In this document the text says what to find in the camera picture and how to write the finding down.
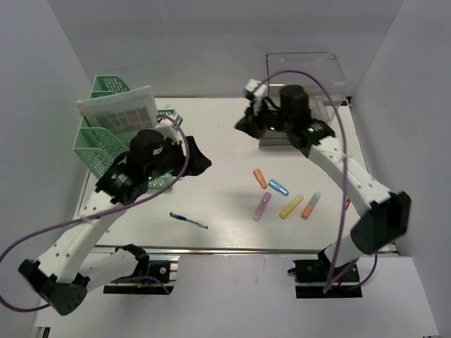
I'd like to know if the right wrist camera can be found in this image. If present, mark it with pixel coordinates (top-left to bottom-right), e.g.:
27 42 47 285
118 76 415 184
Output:
244 79 268 115

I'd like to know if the document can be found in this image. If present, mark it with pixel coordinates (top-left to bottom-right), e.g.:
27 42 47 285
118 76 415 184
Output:
76 86 158 135

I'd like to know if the blue ballpoint pen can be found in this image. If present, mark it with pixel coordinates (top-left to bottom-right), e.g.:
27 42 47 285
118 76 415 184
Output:
169 212 209 230

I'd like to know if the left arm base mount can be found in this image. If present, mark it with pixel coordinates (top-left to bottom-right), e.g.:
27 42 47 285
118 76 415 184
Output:
103 256 178 296

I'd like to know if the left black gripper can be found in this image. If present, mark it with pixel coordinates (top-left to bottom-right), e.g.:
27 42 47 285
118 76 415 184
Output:
145 136 211 181

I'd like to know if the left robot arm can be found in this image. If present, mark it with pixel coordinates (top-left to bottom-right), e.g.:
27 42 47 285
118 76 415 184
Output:
18 130 211 315

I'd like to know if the yellow highlighter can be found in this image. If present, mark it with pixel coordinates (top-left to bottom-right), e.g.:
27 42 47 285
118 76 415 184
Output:
279 194 304 220

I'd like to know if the orange highlighter near gripper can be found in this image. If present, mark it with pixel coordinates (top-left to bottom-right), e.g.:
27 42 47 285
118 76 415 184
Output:
253 169 268 189

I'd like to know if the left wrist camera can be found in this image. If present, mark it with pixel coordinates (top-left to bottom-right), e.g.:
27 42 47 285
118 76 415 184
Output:
154 114 183 144

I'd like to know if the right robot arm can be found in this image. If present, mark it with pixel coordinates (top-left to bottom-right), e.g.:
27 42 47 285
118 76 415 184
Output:
235 80 411 281

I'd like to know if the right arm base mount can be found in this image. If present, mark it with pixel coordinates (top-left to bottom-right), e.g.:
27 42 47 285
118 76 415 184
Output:
288 259 362 299

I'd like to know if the green file organizer rack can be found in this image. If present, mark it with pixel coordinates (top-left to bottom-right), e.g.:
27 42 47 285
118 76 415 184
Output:
73 75 177 179

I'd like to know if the clear acrylic drawer unit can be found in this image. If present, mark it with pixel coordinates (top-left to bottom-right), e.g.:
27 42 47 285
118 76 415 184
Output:
259 51 347 149

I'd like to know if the purple highlighter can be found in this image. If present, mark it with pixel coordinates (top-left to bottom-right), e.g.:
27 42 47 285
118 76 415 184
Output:
252 192 271 222

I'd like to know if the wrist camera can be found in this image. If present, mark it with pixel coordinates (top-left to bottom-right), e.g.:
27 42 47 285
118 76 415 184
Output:
244 79 268 115
154 114 183 144

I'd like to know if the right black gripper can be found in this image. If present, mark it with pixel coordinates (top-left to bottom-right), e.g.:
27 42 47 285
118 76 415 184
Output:
235 98 294 140

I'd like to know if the orange highlighter white cap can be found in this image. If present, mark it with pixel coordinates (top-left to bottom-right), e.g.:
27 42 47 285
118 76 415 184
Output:
301 192 321 220

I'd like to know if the blue highlighter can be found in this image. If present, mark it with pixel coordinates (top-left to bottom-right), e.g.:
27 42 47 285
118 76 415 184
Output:
268 179 289 196

